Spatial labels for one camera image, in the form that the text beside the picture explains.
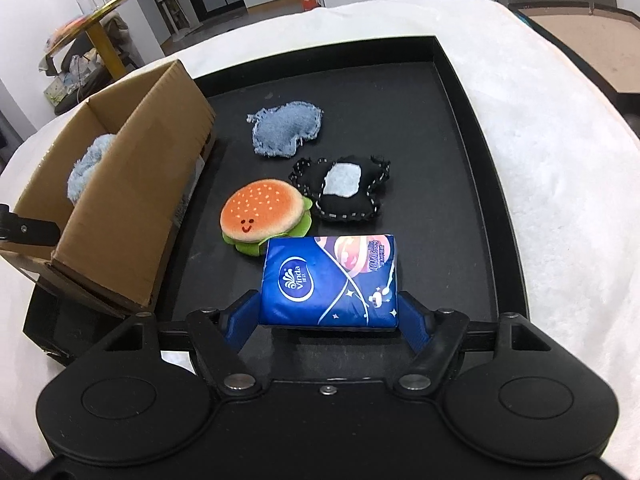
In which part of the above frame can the black plush with pale patch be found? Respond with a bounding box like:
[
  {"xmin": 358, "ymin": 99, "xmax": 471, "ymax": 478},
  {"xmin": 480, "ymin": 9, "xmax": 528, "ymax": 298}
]
[{"xmin": 288, "ymin": 155, "xmax": 391, "ymax": 224}]

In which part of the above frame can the denim plush toy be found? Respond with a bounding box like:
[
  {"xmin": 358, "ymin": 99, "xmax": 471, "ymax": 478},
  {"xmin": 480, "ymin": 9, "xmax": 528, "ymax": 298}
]
[{"xmin": 246, "ymin": 100, "xmax": 324, "ymax": 159}]

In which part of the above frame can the cluttered chair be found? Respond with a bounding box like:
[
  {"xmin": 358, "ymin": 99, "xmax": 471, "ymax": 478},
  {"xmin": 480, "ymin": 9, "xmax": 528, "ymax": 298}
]
[{"xmin": 38, "ymin": 12, "xmax": 138, "ymax": 116}]

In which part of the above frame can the blue tissue packet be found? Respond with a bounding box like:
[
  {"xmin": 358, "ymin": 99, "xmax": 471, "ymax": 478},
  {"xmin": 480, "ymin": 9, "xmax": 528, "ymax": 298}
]
[{"xmin": 259, "ymin": 233, "xmax": 400, "ymax": 332}]

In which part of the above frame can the fluffy blue plush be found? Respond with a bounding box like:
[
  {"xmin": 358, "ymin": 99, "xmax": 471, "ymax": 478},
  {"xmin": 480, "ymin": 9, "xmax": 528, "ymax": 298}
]
[{"xmin": 67, "ymin": 133, "xmax": 117, "ymax": 202}]

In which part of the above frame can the burger plush toy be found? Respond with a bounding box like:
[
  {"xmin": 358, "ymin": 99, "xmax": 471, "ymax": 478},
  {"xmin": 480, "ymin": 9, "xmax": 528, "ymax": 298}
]
[{"xmin": 220, "ymin": 178, "xmax": 314, "ymax": 257}]

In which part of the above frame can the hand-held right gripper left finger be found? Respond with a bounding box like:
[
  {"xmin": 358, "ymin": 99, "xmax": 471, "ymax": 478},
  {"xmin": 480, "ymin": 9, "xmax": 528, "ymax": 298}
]
[{"xmin": 102, "ymin": 290, "xmax": 264, "ymax": 397}]

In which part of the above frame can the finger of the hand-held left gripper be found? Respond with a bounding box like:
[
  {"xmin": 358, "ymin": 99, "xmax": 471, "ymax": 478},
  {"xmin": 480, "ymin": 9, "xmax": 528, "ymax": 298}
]
[{"xmin": 0, "ymin": 204, "xmax": 61, "ymax": 256}]

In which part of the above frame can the green tissue box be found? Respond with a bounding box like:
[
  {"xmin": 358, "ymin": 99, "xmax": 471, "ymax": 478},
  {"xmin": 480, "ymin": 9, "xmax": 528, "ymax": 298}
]
[{"xmin": 42, "ymin": 74, "xmax": 72, "ymax": 107}]

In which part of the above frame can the black case with brown board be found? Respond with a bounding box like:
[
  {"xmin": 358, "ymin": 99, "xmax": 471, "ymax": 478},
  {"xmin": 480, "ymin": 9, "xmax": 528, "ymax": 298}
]
[{"xmin": 507, "ymin": 1, "xmax": 640, "ymax": 106}]

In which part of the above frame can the round table with yellow rim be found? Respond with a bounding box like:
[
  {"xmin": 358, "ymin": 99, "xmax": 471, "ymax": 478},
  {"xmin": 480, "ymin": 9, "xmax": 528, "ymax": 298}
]
[{"xmin": 42, "ymin": 0, "xmax": 152, "ymax": 82}]

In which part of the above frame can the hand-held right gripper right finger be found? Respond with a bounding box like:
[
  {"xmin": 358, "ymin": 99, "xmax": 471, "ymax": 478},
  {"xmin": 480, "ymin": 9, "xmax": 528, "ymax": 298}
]
[{"xmin": 392, "ymin": 290, "xmax": 552, "ymax": 395}]

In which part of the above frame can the black tray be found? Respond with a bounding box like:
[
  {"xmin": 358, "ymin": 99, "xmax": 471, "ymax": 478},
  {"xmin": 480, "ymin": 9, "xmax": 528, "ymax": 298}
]
[{"xmin": 22, "ymin": 36, "xmax": 522, "ymax": 367}]

